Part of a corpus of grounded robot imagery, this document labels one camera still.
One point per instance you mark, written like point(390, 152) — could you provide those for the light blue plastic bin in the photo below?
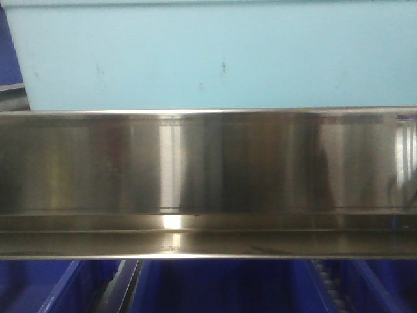
point(108, 55)

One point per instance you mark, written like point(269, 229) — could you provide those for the dark blue bin lower middle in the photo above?
point(228, 285)

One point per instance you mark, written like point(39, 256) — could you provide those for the dark blue bin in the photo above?
point(10, 69)
point(49, 286)
point(375, 285)
point(228, 285)

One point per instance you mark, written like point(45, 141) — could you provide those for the dark blue bin lower right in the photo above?
point(375, 285)

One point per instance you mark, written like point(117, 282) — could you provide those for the dark blue bin upper left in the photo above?
point(10, 69)

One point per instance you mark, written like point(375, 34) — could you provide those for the dark blue bin lower left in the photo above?
point(49, 286)

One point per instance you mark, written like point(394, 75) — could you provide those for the stainless steel shelf front rail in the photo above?
point(262, 183)

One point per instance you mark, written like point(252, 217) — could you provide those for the left roller track rail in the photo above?
point(119, 293)

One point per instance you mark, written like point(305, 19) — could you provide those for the roller track rail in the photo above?
point(331, 284)
point(119, 293)

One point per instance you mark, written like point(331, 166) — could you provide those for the right roller track rail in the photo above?
point(331, 284)

